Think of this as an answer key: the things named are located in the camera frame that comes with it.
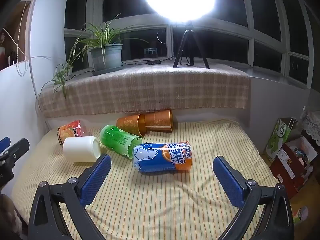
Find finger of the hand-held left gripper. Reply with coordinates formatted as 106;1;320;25
0;137;30;188

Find blue Arctic Ocean can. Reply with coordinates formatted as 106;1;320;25
132;141;193;173

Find white lace cloth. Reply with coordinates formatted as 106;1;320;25
302;110;320;147

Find white cup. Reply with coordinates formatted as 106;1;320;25
63;136;101;163

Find red and orange cup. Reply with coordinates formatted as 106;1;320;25
57;119;88;146

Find orange patterned cup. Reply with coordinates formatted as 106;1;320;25
116;113;146;137

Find green white carton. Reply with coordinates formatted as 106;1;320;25
265;117;300;164

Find potted spider plant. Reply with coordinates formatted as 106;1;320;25
40;13;149;100

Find striped yellow bed sheet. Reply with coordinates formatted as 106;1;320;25
11;118;280;240

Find black tripod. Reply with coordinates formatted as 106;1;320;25
172;20;210;69

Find plaid blanket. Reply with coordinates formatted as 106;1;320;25
37;58;251;119

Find red cardboard box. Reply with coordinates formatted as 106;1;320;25
269;135;320;200

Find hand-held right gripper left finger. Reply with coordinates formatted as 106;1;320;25
28;154;112;240

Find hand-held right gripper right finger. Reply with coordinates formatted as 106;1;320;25
212;156;294;240

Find brown gold-rimmed cup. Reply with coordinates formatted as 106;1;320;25
144;109;174;133

